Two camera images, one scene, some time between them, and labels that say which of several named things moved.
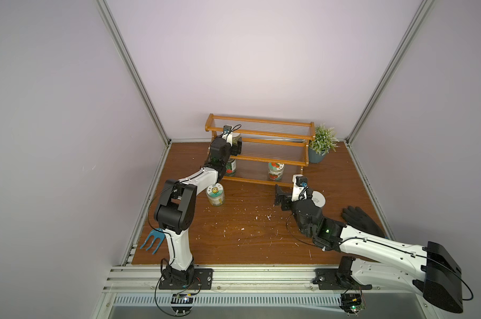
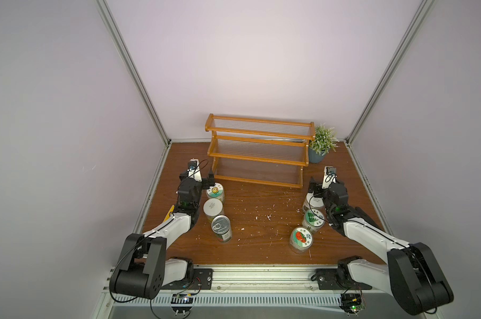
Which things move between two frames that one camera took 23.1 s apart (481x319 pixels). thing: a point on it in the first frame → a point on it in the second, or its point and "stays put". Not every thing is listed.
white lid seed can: (318, 199) stays put
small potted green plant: (325, 139) stays put
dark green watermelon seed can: (230, 168) → (221, 227)
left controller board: (181, 298) stays put
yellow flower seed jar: (236, 144) → (212, 207)
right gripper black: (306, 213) → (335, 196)
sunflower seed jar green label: (215, 193) stays put
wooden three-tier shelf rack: (270, 148) stays put
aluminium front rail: (133, 280) stays put
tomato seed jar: (275, 171) → (301, 239)
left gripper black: (214, 140) → (210, 179)
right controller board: (351, 303) stays put
